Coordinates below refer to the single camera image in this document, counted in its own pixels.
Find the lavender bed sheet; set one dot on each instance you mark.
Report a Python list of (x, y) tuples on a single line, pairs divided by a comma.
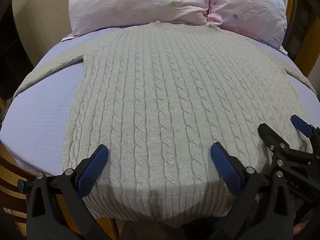
[(37, 120)]

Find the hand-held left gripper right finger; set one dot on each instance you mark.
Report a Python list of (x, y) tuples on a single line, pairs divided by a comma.
[(226, 167)]

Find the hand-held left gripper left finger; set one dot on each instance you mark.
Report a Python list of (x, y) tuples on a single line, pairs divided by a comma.
[(92, 170)]

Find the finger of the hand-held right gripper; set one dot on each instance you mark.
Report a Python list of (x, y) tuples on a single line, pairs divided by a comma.
[(271, 136), (301, 125)]

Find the wooden bed frame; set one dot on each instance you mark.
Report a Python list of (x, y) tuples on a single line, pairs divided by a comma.
[(15, 192)]

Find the pink floral pillow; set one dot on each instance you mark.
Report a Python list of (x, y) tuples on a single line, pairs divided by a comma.
[(250, 7), (140, 2)]

